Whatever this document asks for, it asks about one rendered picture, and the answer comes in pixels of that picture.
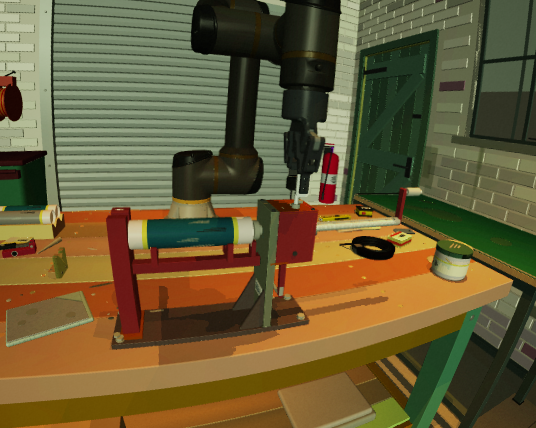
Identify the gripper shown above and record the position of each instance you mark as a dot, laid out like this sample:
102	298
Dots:
305	100

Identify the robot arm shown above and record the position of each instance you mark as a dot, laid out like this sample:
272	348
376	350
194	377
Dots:
308	29

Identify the grey plunger rod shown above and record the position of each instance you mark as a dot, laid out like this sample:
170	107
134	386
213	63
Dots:
356	224

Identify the grey-green upright jig plate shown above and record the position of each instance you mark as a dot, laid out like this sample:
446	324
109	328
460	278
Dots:
266	251

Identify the teal sealant cartridge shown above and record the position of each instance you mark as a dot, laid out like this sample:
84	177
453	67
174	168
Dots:
25	207
188	232

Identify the grey sealant cartridge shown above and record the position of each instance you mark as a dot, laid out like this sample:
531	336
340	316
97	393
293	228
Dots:
23	217

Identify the red fire extinguisher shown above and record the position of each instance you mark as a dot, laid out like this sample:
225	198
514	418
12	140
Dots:
329	176

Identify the white pin knob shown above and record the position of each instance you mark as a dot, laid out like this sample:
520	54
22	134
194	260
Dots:
296	193

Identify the yellow utility knife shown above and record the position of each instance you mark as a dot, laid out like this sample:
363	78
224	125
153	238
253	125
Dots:
335	217

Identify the yellow black tape measure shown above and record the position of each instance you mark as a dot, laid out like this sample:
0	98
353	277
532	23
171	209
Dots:
364	210

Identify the green wooden door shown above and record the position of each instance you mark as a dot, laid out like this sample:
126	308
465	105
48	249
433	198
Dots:
391	121

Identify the black tape roll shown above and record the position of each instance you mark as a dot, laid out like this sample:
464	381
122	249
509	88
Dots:
368	250

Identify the grey roller shutter door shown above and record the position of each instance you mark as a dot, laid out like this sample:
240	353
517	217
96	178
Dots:
138	104

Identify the white tin green lid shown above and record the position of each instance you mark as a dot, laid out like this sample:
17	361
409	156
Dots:
451	261

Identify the green topped table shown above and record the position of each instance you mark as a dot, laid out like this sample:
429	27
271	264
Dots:
473	228

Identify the dark framed window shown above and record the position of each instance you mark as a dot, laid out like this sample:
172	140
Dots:
508	75

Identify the orange wooden workbench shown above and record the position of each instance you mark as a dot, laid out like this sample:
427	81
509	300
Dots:
251	368

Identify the tan flat slab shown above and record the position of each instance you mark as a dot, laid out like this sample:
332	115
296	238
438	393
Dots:
324	398

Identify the tan pencil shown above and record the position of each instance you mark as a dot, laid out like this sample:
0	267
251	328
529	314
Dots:
50	245

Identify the light green flat slab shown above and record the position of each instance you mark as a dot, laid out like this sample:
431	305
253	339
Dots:
389	414

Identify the green cabinet red top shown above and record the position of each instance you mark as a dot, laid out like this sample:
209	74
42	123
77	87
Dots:
21	180

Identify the red hand tool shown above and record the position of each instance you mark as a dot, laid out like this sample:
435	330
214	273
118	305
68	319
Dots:
16	247

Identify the grey flat tile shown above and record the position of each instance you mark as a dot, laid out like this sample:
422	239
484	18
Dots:
46	316

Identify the red caulking gun frame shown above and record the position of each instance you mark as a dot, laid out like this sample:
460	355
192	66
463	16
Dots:
297	234

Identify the dark jig base plate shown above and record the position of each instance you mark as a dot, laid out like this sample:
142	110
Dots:
192	326

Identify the green metal bracket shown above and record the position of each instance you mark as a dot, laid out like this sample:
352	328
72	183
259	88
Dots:
60	264

